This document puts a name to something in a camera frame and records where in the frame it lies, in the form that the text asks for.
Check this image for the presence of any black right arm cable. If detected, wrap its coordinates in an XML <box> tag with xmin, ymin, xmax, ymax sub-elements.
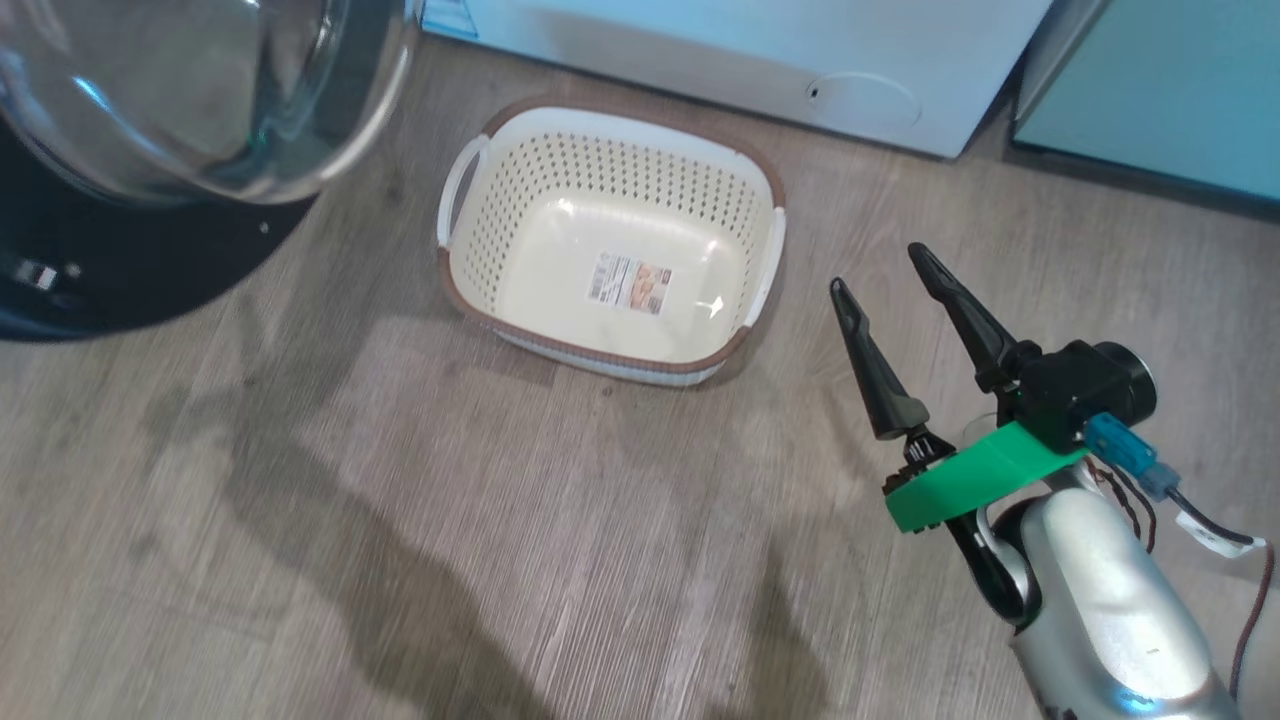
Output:
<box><xmin>1085</xmin><ymin>410</ymin><xmax>1276</xmax><ymax>701</ymax></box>

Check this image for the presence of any white cable tag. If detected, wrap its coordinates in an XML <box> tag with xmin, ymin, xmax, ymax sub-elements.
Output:
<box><xmin>1175</xmin><ymin>510</ymin><xmax>1266</xmax><ymax>557</ymax></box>

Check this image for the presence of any printed basket sticker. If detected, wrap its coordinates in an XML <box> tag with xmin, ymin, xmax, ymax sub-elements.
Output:
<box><xmin>585</xmin><ymin>250</ymin><xmax>673</xmax><ymax>317</ymax></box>

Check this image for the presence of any light blue cabinet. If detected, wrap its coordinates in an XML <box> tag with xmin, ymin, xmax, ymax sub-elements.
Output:
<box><xmin>1010</xmin><ymin>0</ymin><xmax>1280</xmax><ymax>206</ymax></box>

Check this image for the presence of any white washing machine body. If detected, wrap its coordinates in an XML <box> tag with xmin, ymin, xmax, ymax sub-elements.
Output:
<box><xmin>420</xmin><ymin>0</ymin><xmax>1056</xmax><ymax>159</ymax></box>

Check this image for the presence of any black round washing machine door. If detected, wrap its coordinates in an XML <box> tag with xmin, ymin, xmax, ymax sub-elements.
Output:
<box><xmin>0</xmin><ymin>0</ymin><xmax>426</xmax><ymax>343</ymax></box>

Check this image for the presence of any blue white energy label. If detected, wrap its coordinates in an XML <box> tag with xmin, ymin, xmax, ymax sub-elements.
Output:
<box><xmin>422</xmin><ymin>0</ymin><xmax>479</xmax><ymax>39</ymax></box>

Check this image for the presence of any cream perforated laundry basket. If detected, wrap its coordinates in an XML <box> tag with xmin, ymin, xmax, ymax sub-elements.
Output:
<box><xmin>436</xmin><ymin>95</ymin><xmax>788</xmax><ymax>387</ymax></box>

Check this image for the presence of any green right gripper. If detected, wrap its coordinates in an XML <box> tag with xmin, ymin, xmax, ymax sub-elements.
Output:
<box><xmin>828</xmin><ymin>242</ymin><xmax>1091</xmax><ymax>534</ymax></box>

